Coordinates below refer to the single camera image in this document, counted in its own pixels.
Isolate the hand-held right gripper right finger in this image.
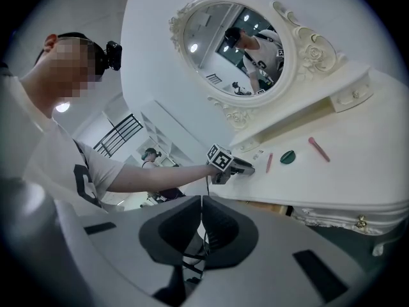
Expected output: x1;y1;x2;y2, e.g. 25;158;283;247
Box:
203;195;382;307

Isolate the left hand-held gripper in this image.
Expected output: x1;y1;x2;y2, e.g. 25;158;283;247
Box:
205;143;257;185

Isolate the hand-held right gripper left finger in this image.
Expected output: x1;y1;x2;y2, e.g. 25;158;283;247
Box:
57;195;203;303

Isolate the white paper packet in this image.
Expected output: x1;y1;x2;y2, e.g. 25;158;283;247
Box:
249;148;269;169

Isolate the dark green round compact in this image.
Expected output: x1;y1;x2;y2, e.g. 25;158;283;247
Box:
280;150;297;165

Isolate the person's left forearm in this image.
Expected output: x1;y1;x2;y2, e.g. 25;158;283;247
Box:
107;163;215;193

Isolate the small white drawer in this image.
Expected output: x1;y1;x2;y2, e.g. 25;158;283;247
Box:
330;83;374;113
238;139;261;153

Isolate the white carved closed drawer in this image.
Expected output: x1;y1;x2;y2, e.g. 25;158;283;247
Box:
292;206;400;236

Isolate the white ornate dressing table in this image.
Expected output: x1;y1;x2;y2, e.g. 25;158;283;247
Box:
207;61;409;257

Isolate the white bookshelf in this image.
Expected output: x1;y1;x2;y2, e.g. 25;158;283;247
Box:
137;99;205;169

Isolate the black stair railing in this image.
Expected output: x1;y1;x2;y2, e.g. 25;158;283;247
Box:
92;113;144;158

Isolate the person's white shirt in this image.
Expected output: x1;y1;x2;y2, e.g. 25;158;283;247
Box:
0;62;125;217

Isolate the person's head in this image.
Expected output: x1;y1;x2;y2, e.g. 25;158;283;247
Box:
19;32;106;108

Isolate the oval mirror, white frame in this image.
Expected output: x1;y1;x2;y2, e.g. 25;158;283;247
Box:
168;0;349;130

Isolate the black head camera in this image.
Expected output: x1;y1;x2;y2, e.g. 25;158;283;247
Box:
104;40;123;72

